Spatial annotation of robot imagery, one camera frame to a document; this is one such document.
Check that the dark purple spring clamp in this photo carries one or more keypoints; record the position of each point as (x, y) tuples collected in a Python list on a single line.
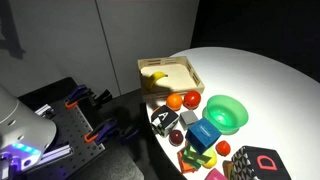
[(129, 134)]

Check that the black perforated board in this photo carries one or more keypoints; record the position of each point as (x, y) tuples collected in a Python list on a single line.
[(73, 130)]

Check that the dark red plum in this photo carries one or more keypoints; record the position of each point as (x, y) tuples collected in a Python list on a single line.
[(176, 137)]

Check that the orange green small block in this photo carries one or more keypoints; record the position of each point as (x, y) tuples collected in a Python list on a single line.
[(227, 169)]

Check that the green plastic bowl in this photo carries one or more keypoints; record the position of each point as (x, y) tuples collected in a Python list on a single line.
[(225, 115)]

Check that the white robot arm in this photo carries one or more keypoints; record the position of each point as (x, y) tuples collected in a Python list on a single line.
[(20, 123)]

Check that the blue cube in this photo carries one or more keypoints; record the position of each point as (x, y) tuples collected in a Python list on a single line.
[(203, 135)]

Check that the pink block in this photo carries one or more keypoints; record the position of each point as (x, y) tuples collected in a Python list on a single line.
[(215, 174)]

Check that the yellow banana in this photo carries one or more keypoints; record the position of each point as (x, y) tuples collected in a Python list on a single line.
[(154, 79)]

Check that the orange transparent block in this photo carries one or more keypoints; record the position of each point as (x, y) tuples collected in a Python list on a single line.
[(182, 165)]

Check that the green transparent block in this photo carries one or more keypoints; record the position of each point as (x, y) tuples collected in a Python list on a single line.
[(193, 157)]

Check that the yellow lemon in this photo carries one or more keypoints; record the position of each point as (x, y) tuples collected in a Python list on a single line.
[(211, 162)]

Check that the purple orange spring clamp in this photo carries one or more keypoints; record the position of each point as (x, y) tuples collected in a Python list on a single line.
[(101, 131), (78, 95)]

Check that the black spring clamp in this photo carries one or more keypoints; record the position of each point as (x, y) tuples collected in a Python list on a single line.
[(102, 97)]

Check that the small red tomato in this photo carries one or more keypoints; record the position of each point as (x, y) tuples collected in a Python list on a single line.
[(223, 148)]

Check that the aluminium profile rail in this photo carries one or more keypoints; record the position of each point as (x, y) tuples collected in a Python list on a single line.
[(45, 110), (56, 154)]

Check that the large red tomato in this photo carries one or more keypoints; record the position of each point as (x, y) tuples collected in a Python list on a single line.
[(192, 99)]

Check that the small grey cube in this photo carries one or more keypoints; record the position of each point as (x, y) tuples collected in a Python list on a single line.
[(189, 117)]

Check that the black soft block letter D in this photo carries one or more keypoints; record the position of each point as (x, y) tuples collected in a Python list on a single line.
[(260, 165)]

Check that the orange fruit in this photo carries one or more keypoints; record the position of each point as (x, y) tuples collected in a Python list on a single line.
[(174, 101)]

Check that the wooden tray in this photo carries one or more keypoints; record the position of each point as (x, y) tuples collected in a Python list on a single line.
[(181, 75)]

